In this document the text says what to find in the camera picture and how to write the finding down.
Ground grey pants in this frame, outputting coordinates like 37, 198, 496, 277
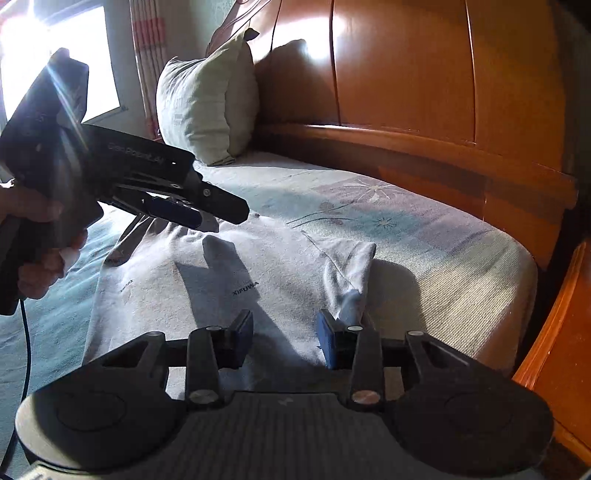
83, 211, 378, 402

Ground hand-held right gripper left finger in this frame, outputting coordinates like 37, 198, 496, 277
102, 310, 254, 410

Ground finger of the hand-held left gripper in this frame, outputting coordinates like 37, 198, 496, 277
111, 185, 205, 230
187, 172, 251, 225

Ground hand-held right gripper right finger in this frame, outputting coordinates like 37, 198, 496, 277
318, 309, 468, 411

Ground wooden headboard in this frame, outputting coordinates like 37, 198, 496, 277
205, 0, 580, 271

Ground pink checked curtain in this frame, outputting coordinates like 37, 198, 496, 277
128, 0, 163, 141

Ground large beige printed pillow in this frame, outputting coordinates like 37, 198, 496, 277
156, 28, 260, 167

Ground wooden bedside cabinet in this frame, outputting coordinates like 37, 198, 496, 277
512, 237, 591, 468

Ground window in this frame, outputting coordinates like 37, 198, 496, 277
0, 0, 129, 125

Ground person's left hand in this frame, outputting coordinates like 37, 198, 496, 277
0, 181, 89, 302

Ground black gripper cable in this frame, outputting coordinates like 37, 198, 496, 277
0, 298, 32, 477

